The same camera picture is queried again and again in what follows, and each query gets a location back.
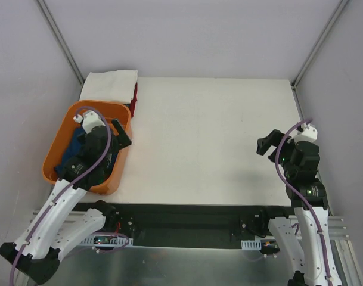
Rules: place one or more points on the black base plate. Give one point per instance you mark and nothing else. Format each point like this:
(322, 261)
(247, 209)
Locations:
(192, 226)

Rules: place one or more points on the blue t shirt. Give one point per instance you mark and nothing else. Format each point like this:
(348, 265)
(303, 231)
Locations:
(71, 150)

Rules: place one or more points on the orange plastic basket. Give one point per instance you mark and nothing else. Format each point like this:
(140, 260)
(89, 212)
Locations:
(110, 111)

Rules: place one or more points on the red folded t shirt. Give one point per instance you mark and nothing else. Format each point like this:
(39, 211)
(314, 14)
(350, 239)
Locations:
(132, 104)

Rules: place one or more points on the right slotted cable duct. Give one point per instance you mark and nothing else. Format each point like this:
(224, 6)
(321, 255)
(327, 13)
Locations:
(251, 245)

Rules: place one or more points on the left slotted cable duct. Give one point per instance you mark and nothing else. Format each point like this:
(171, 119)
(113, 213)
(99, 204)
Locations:
(106, 241)

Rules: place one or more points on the white folded t shirt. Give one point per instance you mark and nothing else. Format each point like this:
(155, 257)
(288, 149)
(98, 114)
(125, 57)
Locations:
(115, 86)

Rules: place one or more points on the aluminium frame rail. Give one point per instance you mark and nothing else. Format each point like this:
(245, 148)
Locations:
(337, 228)

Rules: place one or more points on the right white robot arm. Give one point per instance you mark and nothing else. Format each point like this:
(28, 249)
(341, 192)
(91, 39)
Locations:
(308, 257)

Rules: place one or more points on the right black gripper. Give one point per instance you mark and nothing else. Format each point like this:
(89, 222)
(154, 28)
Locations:
(274, 146)

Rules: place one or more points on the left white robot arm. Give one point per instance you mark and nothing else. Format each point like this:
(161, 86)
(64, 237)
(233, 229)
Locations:
(38, 252)

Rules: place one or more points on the slotted cable duct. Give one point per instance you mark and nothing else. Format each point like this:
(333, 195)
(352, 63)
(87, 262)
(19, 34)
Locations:
(106, 241)
(251, 245)

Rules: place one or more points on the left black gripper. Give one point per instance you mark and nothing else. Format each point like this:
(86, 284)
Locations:
(117, 138)

